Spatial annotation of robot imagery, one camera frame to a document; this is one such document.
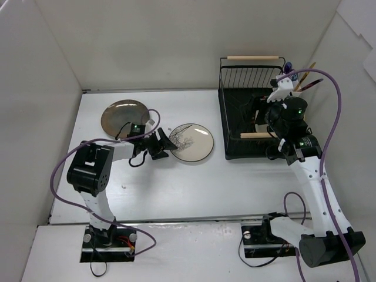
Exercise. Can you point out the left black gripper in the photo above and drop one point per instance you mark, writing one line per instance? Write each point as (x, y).
(156, 144)

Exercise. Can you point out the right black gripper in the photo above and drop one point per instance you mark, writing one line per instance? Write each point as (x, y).
(261, 116)

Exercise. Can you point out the cream tree pattern plate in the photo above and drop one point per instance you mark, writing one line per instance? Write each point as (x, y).
(194, 142)

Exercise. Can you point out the brown speckled plate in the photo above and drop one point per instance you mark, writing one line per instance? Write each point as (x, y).
(117, 117)

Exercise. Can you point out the black striped plate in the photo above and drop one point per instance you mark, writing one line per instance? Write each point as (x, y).
(260, 123)

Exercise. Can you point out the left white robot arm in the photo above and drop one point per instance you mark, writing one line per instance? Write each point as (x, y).
(89, 174)

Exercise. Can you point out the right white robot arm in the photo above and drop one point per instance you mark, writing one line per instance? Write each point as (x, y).
(332, 238)

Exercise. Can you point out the white utensil holder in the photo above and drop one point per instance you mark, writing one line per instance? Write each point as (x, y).
(296, 93)

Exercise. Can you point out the blue patterned utensil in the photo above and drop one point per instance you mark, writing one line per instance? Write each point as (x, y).
(288, 68)

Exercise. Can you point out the purple utensil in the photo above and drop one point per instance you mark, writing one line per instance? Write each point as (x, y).
(310, 85)

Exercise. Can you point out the black wire dish rack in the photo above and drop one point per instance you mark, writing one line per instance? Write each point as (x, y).
(240, 79)

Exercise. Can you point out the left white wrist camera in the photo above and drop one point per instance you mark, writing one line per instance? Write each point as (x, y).
(151, 121)

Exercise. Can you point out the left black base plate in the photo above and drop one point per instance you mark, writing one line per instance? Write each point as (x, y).
(121, 249)

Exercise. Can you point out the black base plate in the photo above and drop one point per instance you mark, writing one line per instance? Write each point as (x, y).
(258, 243)
(121, 249)

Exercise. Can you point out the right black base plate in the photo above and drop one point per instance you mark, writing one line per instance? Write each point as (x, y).
(258, 243)

